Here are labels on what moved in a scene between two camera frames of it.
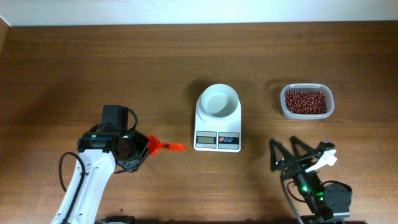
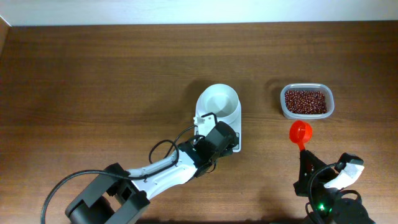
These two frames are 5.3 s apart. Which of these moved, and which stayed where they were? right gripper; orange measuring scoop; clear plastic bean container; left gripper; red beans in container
Moved: right gripper; left gripper; orange measuring scoop
Stayed: clear plastic bean container; red beans in container
